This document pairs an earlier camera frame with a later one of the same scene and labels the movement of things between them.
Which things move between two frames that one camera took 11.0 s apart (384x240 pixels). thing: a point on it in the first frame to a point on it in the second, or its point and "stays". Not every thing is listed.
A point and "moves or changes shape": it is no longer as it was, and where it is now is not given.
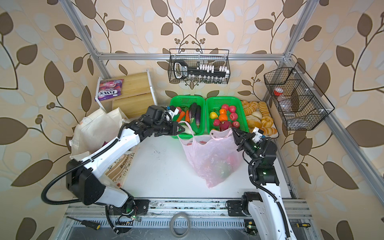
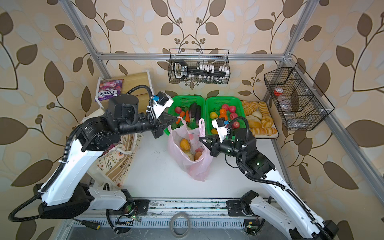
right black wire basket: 302,104 stays
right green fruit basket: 214,104 stays
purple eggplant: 198,115 stays
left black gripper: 172,127 to 158,123
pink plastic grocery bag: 215,155 moves or changes shape
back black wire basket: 202,66 stays
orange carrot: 182,114 stays
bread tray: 258,115 stays
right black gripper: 243,139 to 214,147
